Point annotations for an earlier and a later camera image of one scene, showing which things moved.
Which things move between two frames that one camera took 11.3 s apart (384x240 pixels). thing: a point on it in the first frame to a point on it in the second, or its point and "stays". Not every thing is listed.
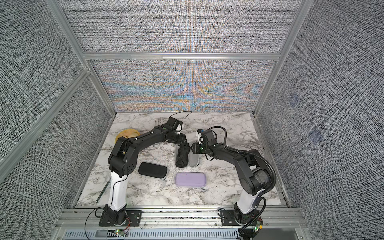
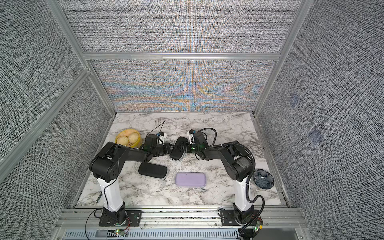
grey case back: [194, 159] to [179, 149]
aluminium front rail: [272, 218] stays
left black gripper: [182, 139] to [166, 148]
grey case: [198, 179] stays
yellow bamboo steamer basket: [130, 133] stays
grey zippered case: [153, 170] stays
